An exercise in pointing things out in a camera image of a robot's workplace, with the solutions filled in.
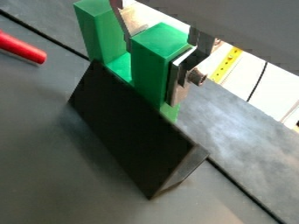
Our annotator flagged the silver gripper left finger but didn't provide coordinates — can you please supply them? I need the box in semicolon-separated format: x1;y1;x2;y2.
108;0;148;52

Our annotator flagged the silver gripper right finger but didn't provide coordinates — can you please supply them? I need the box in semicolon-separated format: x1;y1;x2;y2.
166;27;215;107

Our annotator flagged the green U-shaped block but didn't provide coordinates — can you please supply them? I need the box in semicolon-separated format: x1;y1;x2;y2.
73;0;191;122

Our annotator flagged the red cylindrical peg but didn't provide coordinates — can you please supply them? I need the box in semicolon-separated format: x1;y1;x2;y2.
0;30;47;64

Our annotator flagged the black angle bracket fixture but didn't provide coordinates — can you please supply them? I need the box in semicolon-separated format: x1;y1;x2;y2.
69;61;210;199

